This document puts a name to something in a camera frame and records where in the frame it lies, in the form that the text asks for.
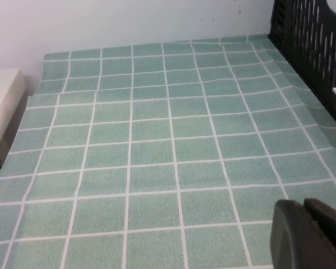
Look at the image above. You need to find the green checked tablecloth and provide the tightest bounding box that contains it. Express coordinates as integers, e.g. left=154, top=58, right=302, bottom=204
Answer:
left=0, top=33, right=336, bottom=269

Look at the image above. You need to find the white side table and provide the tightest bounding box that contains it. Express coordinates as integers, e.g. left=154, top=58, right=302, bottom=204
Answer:
left=0, top=68, right=27, bottom=183

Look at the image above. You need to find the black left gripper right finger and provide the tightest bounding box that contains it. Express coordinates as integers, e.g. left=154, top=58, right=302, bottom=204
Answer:
left=304, top=198, right=336, bottom=269

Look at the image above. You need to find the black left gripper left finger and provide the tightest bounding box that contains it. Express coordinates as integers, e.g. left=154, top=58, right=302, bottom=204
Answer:
left=270, top=199, right=330, bottom=269

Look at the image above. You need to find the black plastic book holder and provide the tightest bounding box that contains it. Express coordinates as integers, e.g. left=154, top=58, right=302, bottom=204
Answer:
left=268, top=0, right=336, bottom=120

